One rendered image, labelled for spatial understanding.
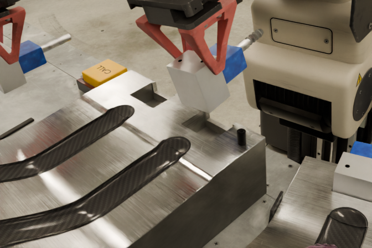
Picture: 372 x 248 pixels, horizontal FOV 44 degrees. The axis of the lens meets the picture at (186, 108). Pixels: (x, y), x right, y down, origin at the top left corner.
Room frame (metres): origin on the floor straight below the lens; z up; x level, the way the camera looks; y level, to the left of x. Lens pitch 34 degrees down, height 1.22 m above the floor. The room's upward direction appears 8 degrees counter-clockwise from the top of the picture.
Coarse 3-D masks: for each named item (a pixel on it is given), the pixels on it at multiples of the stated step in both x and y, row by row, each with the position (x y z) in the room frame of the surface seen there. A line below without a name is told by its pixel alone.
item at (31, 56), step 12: (24, 48) 0.62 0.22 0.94; (36, 48) 0.61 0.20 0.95; (48, 48) 0.64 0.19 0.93; (0, 60) 0.58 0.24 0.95; (24, 60) 0.60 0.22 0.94; (36, 60) 0.61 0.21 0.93; (0, 72) 0.57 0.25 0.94; (12, 72) 0.58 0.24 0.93; (24, 72) 0.59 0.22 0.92; (0, 84) 0.57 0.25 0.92; (12, 84) 0.58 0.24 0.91
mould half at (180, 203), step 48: (96, 96) 0.55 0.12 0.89; (0, 144) 0.47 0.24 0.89; (48, 144) 0.46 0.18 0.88; (96, 144) 0.44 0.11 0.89; (144, 144) 0.43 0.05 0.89; (192, 144) 0.41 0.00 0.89; (0, 192) 0.36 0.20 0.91; (48, 192) 0.37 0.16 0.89; (144, 192) 0.35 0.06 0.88; (192, 192) 0.34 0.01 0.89; (240, 192) 0.38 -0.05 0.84; (48, 240) 0.29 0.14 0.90; (96, 240) 0.29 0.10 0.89; (144, 240) 0.30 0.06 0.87; (192, 240) 0.33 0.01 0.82
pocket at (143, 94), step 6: (150, 84) 0.56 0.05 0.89; (138, 90) 0.55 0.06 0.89; (144, 90) 0.56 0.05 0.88; (150, 90) 0.56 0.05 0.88; (156, 90) 0.56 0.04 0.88; (132, 96) 0.54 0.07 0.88; (138, 96) 0.55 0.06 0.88; (144, 96) 0.55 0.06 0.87; (150, 96) 0.56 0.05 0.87; (156, 96) 0.56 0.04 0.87; (162, 96) 0.55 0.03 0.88; (168, 96) 0.54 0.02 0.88; (144, 102) 0.55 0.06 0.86; (150, 102) 0.55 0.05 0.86; (156, 102) 0.55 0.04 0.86; (162, 102) 0.55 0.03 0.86
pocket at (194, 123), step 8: (200, 112) 0.47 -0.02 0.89; (192, 120) 0.47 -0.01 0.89; (200, 120) 0.47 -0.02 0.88; (208, 120) 0.47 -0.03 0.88; (192, 128) 0.46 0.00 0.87; (200, 128) 0.47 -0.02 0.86; (208, 128) 0.47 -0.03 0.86; (216, 128) 0.46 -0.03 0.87; (224, 128) 0.45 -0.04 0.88; (208, 136) 0.46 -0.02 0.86; (216, 136) 0.45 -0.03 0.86
